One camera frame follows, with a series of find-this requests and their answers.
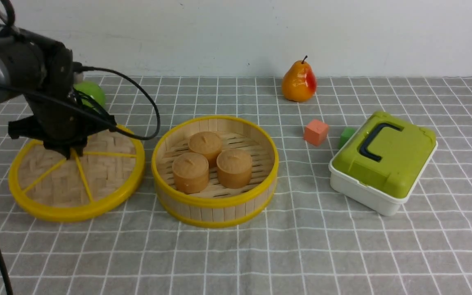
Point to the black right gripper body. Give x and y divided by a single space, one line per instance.
46 75

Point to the woven bamboo steamer lid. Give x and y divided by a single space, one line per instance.
54 188

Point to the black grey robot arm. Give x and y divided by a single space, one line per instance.
9 38

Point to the bamboo steamer basket yellow rim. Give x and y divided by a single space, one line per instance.
217 206

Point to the green toy apple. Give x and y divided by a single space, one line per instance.
93 91

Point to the brown steamed bun left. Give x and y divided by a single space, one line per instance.
190 172

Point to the brown steamed bun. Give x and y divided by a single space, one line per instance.
190 172
234 168
208 144

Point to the brown steamed bun back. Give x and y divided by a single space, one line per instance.
208 144

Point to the brown steamed bun right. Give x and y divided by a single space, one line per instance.
234 168

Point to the orange red toy pear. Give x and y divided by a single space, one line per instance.
299 84

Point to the orange pink cube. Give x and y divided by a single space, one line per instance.
316 132

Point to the small green cube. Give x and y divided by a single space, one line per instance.
345 136

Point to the green lidded white storage box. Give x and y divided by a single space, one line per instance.
380 165

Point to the grey white checked tablecloth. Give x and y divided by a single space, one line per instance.
309 241

